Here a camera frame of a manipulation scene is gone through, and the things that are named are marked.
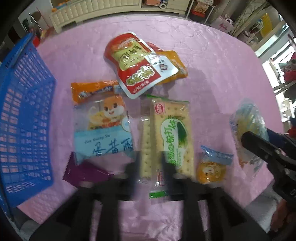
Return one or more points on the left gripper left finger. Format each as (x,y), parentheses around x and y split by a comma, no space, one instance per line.
(118,187)

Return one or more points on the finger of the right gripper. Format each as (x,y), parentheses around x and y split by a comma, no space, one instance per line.
(282,141)
(259,146)

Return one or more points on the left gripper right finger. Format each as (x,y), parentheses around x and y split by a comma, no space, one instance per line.
(179,187)

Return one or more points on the small round cake packet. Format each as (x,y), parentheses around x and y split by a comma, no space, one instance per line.
(213,165)

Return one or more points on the clear bag of pastries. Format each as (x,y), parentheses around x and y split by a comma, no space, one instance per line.
(245,123)

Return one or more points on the purple snack sachet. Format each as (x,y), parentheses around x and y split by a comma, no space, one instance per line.
(85,172)

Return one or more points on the green soda cracker pack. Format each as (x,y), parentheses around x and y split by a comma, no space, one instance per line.
(167,132)

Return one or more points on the light blue egg-yolk pastry bag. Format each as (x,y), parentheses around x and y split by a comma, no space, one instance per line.
(101,127)

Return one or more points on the orange chocolate bar wrapper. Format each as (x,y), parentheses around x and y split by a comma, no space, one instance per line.
(83,90)

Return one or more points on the orange snack bag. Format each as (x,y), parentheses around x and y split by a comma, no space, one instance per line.
(174,58)

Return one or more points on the red chicken feet pouch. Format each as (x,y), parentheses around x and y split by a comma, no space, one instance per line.
(139,67)

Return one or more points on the blue plastic basket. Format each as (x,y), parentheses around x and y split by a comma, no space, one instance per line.
(27,89)

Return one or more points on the person's right hand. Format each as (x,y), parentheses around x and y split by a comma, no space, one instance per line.
(280,216)

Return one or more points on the pink quilted table cover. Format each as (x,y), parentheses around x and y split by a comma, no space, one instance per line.
(223,71)

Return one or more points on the pink shopping bag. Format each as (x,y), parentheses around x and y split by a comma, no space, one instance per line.
(224,24)

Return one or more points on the white metal shelf rack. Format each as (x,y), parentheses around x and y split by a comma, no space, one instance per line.
(200,10)

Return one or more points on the red bag on floor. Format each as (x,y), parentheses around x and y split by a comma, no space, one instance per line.
(36,41)

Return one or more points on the cream TV cabinet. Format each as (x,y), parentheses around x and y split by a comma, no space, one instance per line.
(79,11)

